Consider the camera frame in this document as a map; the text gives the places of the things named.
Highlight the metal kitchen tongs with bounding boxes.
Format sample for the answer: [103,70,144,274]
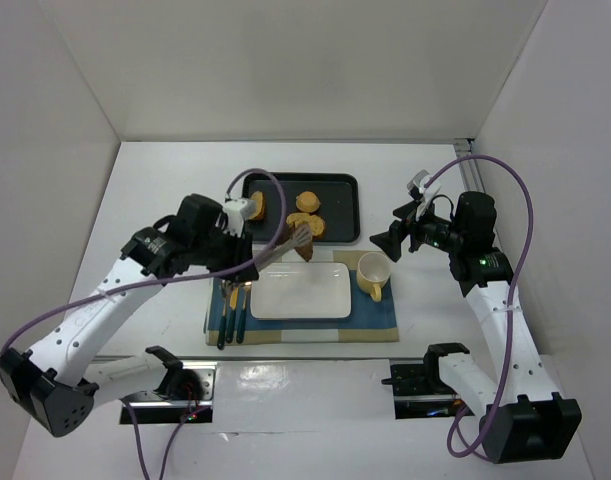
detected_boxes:
[219,223,314,296]

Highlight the brown croissant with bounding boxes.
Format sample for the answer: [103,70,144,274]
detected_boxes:
[278,224,314,262]

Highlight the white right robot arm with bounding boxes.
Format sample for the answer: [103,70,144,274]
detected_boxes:
[370,190,582,464]

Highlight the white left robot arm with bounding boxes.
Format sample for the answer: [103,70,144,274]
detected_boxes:
[0,194,258,438]

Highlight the small bread slice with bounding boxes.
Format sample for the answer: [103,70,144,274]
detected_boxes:
[249,191,266,221]

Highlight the seeded bread slice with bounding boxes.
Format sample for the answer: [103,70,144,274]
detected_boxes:
[286,212,326,239]

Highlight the yellow white mug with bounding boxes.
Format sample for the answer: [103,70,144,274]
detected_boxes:
[356,252,391,302]

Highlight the black baking tray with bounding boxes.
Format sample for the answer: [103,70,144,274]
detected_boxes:
[242,172,360,244]

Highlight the white rectangular plate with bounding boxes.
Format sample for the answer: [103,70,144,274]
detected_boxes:
[251,262,351,321]

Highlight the round yellow bun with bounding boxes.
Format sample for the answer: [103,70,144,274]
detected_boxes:
[296,191,321,214]

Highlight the gold fork green handle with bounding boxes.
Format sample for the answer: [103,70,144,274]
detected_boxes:
[216,281,232,350]

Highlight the gold knife green handle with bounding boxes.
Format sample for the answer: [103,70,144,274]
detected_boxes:
[225,287,240,344]

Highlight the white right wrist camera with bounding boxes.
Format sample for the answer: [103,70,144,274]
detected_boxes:
[407,170,441,218]

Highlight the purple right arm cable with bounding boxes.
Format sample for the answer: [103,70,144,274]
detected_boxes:
[424,152,537,459]

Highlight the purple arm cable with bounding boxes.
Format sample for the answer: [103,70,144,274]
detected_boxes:
[0,167,289,479]
[424,152,537,459]

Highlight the aluminium frame rail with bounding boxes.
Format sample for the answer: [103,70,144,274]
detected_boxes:
[453,138,486,193]

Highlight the gold spoon green handle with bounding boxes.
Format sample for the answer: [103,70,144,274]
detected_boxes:
[236,282,252,344]

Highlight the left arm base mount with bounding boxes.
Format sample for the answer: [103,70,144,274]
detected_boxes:
[127,361,217,425]

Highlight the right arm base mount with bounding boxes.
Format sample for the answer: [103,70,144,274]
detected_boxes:
[381,360,464,420]

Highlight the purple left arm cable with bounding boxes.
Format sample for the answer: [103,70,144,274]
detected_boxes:
[0,167,289,479]

